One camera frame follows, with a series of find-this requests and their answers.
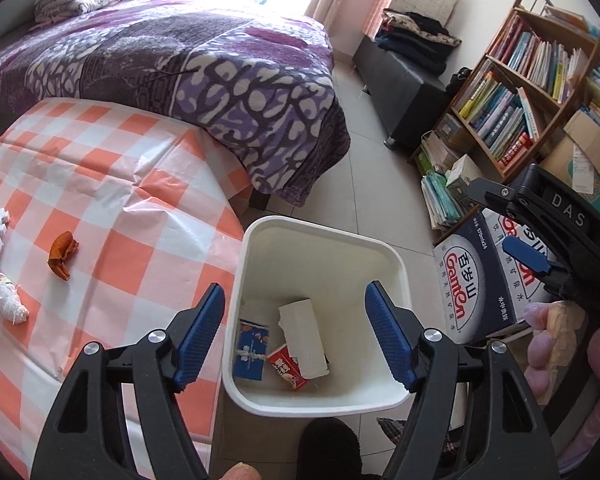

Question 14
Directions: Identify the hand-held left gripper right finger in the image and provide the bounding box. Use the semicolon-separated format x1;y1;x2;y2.
365;281;561;480

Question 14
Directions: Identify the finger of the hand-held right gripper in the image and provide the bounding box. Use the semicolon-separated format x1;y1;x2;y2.
502;236;565;284
467;178;527;217

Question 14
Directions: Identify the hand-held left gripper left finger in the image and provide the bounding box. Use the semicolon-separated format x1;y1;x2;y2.
30;284;226;480

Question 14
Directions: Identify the white plastic trash bin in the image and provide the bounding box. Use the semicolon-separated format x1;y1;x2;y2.
222;216;413;416

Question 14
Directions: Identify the dried orange peel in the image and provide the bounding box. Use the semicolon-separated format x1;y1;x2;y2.
47;231;80;280

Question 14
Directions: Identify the white tissue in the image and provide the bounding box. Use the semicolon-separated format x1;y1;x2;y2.
0;274;30;325

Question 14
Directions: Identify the person's right hand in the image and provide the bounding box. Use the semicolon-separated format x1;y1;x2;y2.
524;302;563;407

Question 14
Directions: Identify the tissue box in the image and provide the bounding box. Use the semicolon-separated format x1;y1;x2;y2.
445;155;483;190

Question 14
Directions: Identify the stack of teal papers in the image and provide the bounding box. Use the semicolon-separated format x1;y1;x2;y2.
420;170;476;231

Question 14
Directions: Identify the blue snack packet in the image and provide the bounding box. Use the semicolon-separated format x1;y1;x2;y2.
232;319;270;381

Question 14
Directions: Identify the dark blue water carton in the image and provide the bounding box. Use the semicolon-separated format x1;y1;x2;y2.
432;207;548;346

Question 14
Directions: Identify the white paper bag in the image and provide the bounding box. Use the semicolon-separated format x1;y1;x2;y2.
407;130;461;176

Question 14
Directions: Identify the brown cardboard box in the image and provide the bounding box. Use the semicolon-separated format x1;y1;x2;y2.
540;110;600;196

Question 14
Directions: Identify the white cardboard box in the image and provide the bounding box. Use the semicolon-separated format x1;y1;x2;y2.
278;299;330;378

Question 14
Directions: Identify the plaid cloth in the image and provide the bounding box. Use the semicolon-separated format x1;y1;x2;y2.
375;415;466;461

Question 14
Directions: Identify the red snack packet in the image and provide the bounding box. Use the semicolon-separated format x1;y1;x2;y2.
267;344;308;391

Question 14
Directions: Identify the small black bag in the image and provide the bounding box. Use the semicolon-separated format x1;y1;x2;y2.
447;67;473;96

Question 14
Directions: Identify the black fuzzy slipper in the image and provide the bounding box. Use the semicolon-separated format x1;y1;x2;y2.
297;417;366;480

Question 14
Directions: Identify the orange white checkered tablecloth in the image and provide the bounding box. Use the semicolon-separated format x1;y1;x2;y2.
0;97;253;461

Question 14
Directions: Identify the wooden bookshelf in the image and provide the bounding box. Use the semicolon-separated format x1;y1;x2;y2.
450;0;600;183

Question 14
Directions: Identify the black bench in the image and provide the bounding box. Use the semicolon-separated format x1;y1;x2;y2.
352;37;451;148

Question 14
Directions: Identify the row of pink spined books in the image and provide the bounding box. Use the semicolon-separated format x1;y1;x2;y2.
490;12;588;103

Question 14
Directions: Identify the pile of dark clothes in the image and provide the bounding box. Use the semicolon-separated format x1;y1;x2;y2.
375;10;463;78

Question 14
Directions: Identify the pink checkered cloth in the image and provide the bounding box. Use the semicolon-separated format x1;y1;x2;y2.
362;0;396;37

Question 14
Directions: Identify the sheer light curtain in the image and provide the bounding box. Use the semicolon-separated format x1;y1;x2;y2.
305;0;362;56

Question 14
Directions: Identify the bed with purple blanket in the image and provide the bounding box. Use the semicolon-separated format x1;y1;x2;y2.
0;0;352;207

